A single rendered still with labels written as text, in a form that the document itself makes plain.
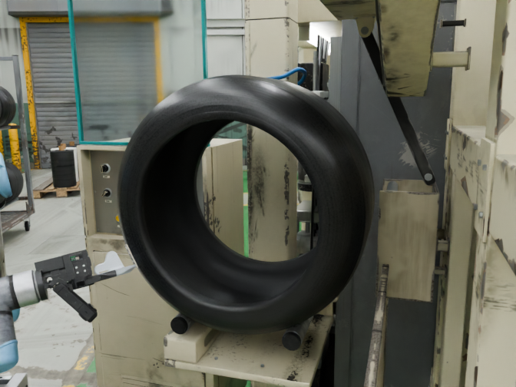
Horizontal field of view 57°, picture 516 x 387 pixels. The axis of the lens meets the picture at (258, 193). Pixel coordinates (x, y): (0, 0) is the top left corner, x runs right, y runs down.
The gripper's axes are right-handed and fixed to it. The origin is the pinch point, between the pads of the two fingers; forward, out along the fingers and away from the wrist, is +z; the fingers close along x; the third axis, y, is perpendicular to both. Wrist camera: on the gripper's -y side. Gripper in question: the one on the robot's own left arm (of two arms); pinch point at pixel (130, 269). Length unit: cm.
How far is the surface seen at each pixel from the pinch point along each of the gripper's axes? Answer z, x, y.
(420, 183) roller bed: 84, -5, 2
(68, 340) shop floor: -28, 206, -34
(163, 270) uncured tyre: 6.6, -5.8, -2.1
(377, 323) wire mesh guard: 40, -34, -23
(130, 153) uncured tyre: 5.0, -10.9, 25.3
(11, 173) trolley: -57, 430, 125
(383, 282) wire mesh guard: 55, -18, -19
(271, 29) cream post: 51, -4, 54
